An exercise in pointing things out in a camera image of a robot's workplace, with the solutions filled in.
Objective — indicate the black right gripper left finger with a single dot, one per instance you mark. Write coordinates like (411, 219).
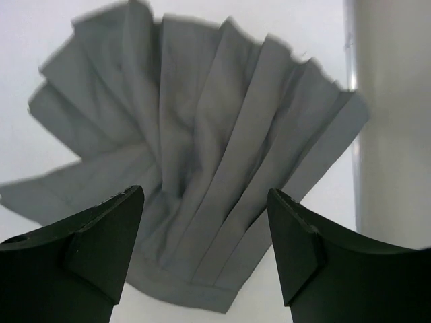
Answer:
(73, 270)

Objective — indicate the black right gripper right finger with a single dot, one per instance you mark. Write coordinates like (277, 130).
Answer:
(329, 273)

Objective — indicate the grey pleated skirt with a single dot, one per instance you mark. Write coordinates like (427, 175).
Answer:
(201, 116)

